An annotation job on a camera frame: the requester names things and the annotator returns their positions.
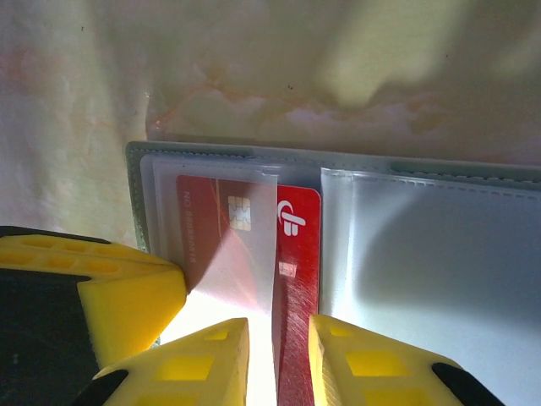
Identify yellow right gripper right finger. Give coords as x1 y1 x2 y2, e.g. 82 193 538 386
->
308 313 506 406

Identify pale green card holder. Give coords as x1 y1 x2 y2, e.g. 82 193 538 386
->
125 141 541 406

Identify red credit card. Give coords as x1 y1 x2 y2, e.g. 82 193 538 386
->
175 173 323 406

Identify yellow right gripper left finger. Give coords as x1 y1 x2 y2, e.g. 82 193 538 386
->
71 316 250 406

